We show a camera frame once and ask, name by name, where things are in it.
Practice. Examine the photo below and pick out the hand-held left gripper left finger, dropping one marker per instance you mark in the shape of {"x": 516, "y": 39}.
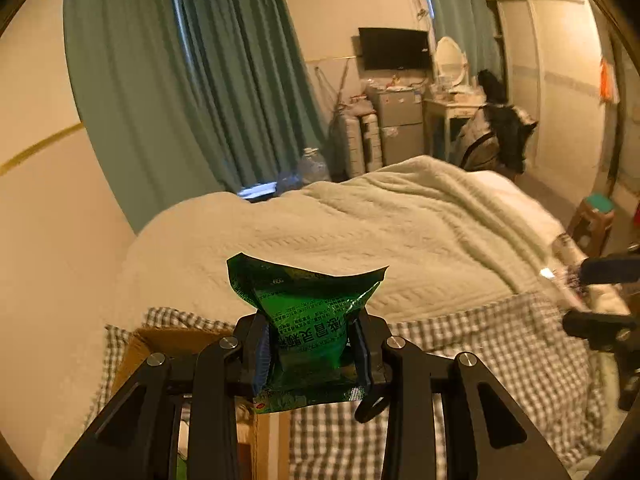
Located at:
{"x": 260, "y": 357}

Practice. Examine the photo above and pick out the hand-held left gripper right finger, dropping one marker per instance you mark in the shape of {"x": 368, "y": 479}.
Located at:
{"x": 358, "y": 355}

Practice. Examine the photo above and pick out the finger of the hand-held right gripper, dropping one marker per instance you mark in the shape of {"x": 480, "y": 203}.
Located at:
{"x": 600, "y": 327}
{"x": 610, "y": 270}

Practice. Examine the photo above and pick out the white printed packet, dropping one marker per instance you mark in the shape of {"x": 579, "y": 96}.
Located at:
{"x": 567, "y": 266}

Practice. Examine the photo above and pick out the green foil packet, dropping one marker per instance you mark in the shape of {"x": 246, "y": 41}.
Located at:
{"x": 305, "y": 320}

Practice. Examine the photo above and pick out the brown cardboard box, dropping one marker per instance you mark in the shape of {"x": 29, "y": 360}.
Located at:
{"x": 150, "y": 342}

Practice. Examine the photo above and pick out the wooden stool green seat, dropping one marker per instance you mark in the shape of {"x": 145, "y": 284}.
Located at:
{"x": 595, "y": 215}

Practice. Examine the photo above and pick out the grey checked cloth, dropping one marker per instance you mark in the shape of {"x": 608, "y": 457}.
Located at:
{"x": 500, "y": 340}

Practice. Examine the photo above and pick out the white knitted blanket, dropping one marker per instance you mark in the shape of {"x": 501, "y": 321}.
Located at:
{"x": 375, "y": 220}

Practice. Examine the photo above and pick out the blue lit device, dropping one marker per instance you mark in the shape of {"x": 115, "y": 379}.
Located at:
{"x": 257, "y": 191}

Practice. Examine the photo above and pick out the chair with dark clothes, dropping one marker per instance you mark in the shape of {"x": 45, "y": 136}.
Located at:
{"x": 505, "y": 130}

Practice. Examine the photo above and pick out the orange hanging item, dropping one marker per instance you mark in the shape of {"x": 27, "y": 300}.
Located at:
{"x": 608, "y": 80}

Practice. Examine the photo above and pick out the clear water bottle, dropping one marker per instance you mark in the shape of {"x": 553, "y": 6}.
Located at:
{"x": 314, "y": 167}

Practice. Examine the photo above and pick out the white wardrobe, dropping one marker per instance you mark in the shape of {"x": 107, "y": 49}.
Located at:
{"x": 555, "y": 85}

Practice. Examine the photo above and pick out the white ribbed suitcase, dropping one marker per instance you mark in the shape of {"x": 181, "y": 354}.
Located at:
{"x": 351, "y": 145}
{"x": 373, "y": 142}

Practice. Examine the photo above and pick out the white vanity table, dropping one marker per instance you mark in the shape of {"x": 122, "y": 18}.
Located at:
{"x": 442, "y": 115}

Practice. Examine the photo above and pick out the grey small fridge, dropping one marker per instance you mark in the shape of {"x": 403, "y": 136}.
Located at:
{"x": 397, "y": 125}

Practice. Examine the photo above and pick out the oval vanity mirror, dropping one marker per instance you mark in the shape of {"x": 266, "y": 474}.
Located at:
{"x": 450, "y": 60}

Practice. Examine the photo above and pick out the leaning broom sticks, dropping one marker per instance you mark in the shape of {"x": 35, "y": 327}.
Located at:
{"x": 336, "y": 85}

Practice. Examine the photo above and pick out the wide green curtain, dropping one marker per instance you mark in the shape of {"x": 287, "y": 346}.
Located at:
{"x": 150, "y": 85}

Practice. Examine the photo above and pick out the narrow green curtain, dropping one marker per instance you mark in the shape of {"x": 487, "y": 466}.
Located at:
{"x": 450, "y": 5}

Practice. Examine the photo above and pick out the black wall television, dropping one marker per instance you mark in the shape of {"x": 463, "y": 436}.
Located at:
{"x": 395, "y": 49}

